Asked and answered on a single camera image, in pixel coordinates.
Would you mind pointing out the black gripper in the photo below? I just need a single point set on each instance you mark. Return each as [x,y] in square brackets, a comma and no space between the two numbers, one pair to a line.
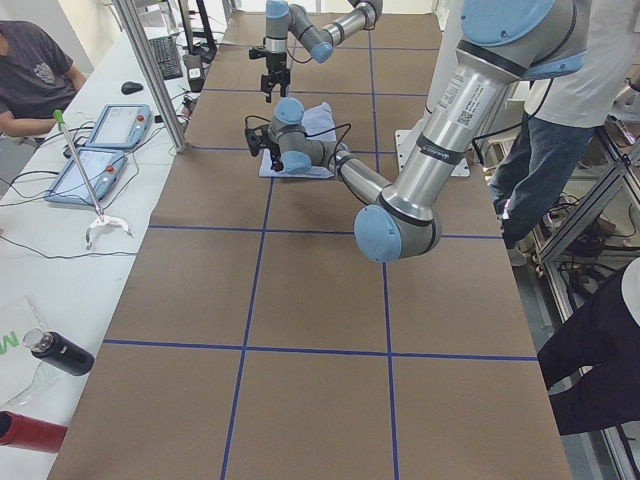
[274,152]
[274,64]

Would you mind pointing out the light blue striped shirt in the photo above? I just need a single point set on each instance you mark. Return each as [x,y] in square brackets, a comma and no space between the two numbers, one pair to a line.
[304,151]

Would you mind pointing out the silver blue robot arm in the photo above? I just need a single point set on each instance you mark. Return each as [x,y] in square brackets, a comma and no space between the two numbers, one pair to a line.
[283,19]
[501,42]

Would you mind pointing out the person in black clothes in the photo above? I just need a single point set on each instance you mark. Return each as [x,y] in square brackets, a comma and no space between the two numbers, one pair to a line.
[602,335]

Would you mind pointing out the black keyboard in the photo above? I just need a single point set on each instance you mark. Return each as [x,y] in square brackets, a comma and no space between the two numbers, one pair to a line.
[166,55]

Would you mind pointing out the black computer mouse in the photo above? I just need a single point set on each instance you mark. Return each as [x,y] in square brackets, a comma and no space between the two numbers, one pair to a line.
[129,87]

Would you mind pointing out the upper teach pendant tablet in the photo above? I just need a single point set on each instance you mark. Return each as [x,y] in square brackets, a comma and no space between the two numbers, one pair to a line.
[120,127]

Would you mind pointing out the reacher grabber stick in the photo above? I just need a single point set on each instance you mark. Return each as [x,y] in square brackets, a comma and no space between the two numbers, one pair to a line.
[102,219]

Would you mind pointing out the person in dark shirt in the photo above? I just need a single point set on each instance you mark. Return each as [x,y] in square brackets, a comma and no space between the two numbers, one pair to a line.
[37,78]

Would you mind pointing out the person in white shirt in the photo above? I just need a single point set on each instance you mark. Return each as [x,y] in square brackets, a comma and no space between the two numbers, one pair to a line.
[559,119]

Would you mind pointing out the black water bottle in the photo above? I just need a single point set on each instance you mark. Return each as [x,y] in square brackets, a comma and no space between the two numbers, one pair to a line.
[58,351]

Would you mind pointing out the red bottle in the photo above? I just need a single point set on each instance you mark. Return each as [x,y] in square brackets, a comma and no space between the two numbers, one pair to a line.
[19,431]

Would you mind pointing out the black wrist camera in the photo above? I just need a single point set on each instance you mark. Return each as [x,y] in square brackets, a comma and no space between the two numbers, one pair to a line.
[257,52]
[257,137]

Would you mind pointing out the grey aluminium frame post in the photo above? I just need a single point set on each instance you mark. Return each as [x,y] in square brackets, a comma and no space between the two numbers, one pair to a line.
[142,50]

